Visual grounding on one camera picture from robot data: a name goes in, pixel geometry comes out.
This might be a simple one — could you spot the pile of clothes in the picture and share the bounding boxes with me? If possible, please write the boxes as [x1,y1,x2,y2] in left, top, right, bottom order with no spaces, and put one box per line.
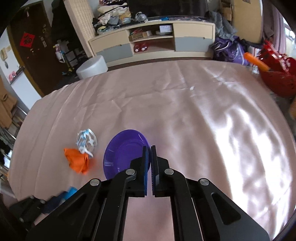
[92,3,134,35]

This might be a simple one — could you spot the black hanging coats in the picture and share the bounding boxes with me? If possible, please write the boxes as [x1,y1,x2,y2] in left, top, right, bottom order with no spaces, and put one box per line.
[51,0,80,47]

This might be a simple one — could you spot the red diamond door decoration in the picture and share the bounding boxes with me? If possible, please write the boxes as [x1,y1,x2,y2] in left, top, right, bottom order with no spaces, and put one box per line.
[19,32,36,49]

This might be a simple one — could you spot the child scooter with pink bag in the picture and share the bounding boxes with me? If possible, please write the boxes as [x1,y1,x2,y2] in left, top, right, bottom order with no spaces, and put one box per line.
[54,40,70,70]

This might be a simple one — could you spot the orange foam stick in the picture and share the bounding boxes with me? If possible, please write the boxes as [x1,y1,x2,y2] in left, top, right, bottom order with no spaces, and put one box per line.
[244,52,270,71]

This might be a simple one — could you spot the silver blue plastic wrapper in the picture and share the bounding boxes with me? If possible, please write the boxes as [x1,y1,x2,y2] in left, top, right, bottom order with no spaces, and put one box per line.
[76,128,98,158]

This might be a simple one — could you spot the purple plastic plate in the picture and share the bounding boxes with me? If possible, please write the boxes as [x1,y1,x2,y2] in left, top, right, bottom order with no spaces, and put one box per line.
[103,129,152,180]

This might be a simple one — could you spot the white round stool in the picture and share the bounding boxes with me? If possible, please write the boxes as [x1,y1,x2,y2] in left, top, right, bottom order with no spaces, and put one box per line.
[76,55,109,80]

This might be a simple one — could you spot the red plastic basket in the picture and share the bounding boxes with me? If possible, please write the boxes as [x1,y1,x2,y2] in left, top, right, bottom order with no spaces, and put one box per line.
[258,40,296,98]

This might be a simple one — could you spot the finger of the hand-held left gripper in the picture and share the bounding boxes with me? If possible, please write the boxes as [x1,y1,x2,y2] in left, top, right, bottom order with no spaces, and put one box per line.
[42,186,78,215]

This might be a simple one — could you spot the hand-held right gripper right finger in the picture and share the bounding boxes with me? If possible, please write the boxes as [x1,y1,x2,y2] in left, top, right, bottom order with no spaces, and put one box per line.
[151,145,271,241]

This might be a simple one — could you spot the purple bag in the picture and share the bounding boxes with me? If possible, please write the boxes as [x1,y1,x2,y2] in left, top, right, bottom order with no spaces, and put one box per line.
[210,37,249,64]

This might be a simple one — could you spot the dark brown door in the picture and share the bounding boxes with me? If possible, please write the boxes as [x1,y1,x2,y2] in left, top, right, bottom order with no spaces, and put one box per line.
[7,2,68,97]

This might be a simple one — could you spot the grey clothing heap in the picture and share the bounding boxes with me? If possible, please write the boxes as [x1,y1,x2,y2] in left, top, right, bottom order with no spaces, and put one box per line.
[207,10,238,40]

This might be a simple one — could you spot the black shoe rack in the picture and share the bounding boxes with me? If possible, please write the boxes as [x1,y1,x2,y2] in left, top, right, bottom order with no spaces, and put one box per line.
[64,46,91,70]

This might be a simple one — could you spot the black flat television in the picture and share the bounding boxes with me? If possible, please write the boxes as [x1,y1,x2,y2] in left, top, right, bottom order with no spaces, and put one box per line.
[126,0,210,20]

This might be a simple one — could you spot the pink satin tablecloth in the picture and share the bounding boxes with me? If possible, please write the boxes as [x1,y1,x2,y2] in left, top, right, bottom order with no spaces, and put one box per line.
[7,59,296,241]

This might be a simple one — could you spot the red bottles in cabinet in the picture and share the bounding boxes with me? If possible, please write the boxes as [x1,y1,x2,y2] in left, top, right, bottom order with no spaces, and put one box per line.
[133,42,149,53]

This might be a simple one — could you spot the beige woven folding screen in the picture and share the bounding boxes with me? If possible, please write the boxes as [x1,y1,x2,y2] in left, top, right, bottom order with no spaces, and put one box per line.
[63,0,97,57]

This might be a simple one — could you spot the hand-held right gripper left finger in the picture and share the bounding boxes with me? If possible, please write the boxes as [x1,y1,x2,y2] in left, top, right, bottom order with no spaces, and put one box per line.
[25,146,151,241]

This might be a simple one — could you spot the pink curtain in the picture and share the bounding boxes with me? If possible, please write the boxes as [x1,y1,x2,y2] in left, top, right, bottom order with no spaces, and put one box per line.
[261,0,290,52]

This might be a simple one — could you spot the cream standing air conditioner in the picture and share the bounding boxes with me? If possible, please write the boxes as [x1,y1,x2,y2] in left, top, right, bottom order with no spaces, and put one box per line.
[231,0,264,43]

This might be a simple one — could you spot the cardboard boxes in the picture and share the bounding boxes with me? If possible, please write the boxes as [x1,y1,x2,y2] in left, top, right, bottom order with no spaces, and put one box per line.
[219,0,234,22]

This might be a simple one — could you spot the cream grey television cabinet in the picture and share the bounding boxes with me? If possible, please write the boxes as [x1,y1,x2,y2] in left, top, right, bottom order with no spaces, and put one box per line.
[88,16,216,68]

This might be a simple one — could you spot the orange cloth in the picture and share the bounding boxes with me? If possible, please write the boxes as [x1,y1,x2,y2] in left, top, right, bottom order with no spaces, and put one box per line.
[64,148,90,175]

